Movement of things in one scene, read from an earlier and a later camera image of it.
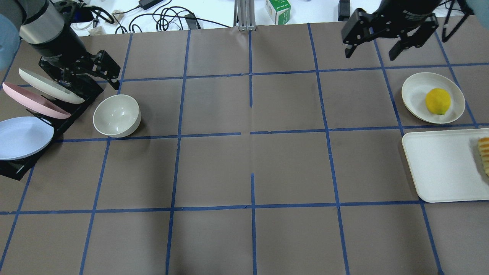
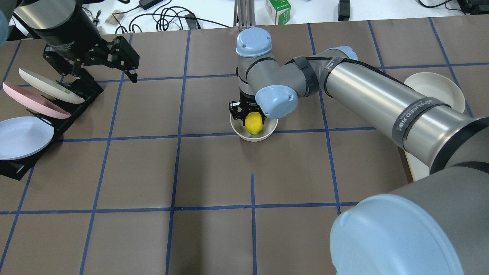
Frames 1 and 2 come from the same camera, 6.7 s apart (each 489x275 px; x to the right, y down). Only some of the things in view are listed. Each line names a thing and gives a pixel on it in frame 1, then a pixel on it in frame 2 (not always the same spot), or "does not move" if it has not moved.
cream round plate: x=415 y=88 does not move
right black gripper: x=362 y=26 → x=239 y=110
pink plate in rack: x=34 y=102 does not move
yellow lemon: x=437 y=101 → x=253 y=123
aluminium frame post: x=244 y=17 does not move
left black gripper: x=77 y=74 → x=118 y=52
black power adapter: x=146 y=4 does not move
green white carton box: x=279 y=11 does not move
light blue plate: x=21 y=137 does not move
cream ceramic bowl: x=117 y=116 → x=237 y=125
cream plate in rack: x=50 y=88 does not move
